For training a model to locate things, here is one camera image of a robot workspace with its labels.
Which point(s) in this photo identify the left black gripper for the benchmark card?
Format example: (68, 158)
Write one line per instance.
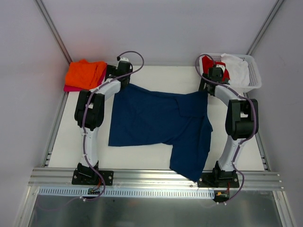
(125, 82)

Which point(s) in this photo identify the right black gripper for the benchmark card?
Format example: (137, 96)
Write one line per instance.
(204, 86)

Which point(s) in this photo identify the blue t shirt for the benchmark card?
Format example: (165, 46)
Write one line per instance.
(143, 117)

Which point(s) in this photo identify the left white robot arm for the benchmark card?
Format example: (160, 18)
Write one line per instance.
(89, 115)

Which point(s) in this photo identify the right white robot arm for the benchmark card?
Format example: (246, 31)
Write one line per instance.
(241, 124)

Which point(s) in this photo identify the red t shirt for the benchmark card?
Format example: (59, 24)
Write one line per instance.
(207, 63)

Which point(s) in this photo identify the white t shirt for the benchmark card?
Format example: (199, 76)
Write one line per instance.
(238, 70)

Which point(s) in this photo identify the white plastic basket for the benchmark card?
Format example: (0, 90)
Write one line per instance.
(255, 78)

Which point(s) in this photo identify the orange folded t shirt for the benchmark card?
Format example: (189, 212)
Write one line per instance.
(84, 74)

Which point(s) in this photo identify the pink folded t shirt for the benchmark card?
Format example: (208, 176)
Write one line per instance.
(77, 89)

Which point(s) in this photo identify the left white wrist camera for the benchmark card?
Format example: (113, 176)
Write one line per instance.
(119, 58)

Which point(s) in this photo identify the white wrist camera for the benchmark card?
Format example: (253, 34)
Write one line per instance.
(220, 65)
(119, 58)

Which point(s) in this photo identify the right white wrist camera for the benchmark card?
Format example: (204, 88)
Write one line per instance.
(220, 65)

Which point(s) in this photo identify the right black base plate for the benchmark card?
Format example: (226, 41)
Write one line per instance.
(219, 180)

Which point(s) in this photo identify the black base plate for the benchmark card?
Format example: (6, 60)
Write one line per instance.
(106, 177)
(219, 180)

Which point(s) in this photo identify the aluminium mounting rail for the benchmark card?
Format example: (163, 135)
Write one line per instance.
(155, 179)

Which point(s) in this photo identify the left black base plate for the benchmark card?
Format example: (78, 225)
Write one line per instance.
(106, 177)

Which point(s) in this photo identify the white slotted cable duct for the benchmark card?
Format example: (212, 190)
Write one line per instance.
(126, 192)

